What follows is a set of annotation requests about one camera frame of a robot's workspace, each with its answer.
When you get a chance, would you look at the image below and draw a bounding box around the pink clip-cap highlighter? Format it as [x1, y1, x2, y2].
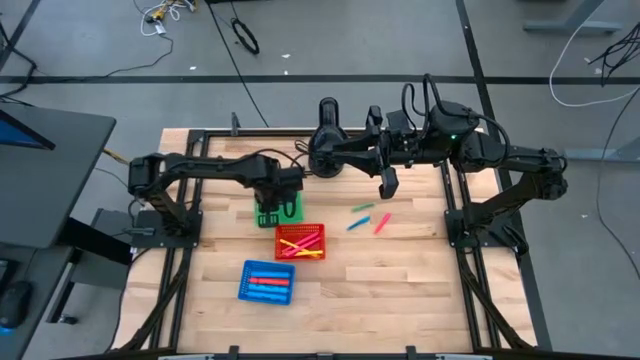
[281, 231, 322, 253]
[283, 237, 322, 258]

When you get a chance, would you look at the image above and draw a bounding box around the white floor cable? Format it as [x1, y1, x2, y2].
[548, 0, 640, 109]

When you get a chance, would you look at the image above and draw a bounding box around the short pink highlighter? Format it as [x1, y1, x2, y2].
[373, 211, 393, 236]

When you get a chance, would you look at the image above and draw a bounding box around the black computer mouse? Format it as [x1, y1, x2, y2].
[0, 279, 34, 331]

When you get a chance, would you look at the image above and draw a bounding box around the black side desk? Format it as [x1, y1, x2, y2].
[0, 102, 117, 250]

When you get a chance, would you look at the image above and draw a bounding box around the blue plastic basket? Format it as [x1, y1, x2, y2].
[237, 259, 297, 306]

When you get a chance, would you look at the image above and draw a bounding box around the grey desk foot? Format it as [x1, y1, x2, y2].
[523, 0, 624, 35]
[562, 135, 640, 164]

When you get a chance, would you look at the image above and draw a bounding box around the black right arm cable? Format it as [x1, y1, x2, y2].
[401, 73, 445, 134]

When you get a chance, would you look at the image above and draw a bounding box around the black cable bundle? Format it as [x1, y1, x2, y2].
[588, 22, 640, 87]

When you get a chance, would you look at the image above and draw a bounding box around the white and yellow cable bundle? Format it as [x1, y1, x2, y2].
[132, 0, 199, 37]

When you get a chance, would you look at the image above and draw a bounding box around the yellow BIC highlighter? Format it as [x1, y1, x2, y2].
[278, 238, 324, 257]

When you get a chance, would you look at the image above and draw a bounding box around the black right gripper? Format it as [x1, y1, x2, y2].
[324, 104, 435, 200]

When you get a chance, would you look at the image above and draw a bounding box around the green plastic basket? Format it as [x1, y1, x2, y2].
[253, 189, 305, 229]

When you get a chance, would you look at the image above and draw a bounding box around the red plastic basket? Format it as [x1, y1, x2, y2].
[274, 223, 327, 262]

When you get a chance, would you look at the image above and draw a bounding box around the coiled black floor cable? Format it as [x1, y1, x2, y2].
[230, 18, 261, 55]

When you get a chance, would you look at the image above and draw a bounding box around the computer monitor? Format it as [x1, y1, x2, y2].
[0, 109, 57, 151]

